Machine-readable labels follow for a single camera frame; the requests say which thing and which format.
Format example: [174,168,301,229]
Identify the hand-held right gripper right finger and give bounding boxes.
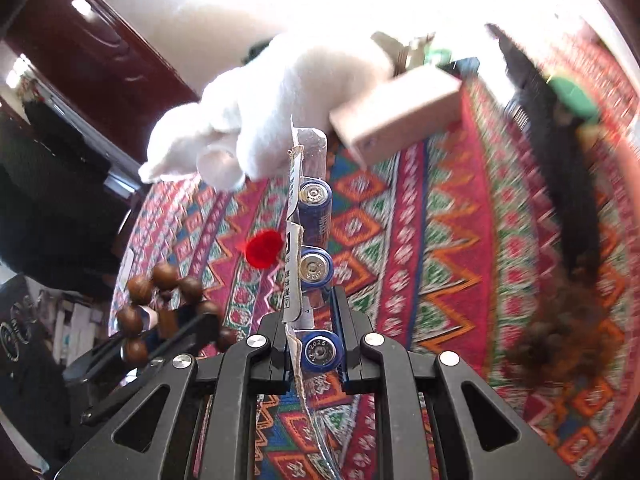
[331,290,576,480]

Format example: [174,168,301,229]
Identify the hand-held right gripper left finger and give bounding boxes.
[55,312,292,480]

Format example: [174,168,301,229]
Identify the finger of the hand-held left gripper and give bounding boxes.
[80,355,171,427]
[62,305,222,397]

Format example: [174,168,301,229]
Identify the wooden bead bracelet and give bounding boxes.
[115,262,239,367]

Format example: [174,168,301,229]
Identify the blue battery blister pack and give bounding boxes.
[281,115,347,480]

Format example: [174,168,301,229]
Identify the red bottle cap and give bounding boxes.
[244,229,284,269]

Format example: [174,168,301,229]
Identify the white plush toy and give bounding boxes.
[137,30,397,192]

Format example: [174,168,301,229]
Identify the small brown cardboard box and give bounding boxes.
[329,66,464,169]

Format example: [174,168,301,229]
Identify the black sock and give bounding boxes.
[486,22,602,273]

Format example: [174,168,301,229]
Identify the red wooden door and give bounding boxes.
[4,0,202,111]

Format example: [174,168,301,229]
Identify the green round container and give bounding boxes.
[544,74,602,127]

